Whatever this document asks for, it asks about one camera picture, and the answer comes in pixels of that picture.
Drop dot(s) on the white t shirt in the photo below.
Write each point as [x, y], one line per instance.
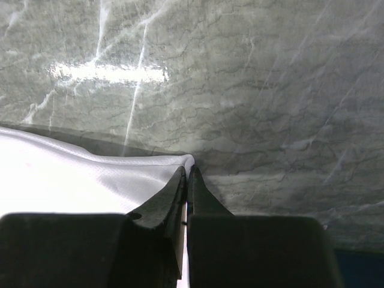
[43, 175]

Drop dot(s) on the navy blue t shirt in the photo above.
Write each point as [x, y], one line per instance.
[361, 269]

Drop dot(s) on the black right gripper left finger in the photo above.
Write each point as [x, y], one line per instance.
[143, 248]

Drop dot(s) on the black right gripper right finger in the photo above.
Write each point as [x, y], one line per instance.
[225, 250]

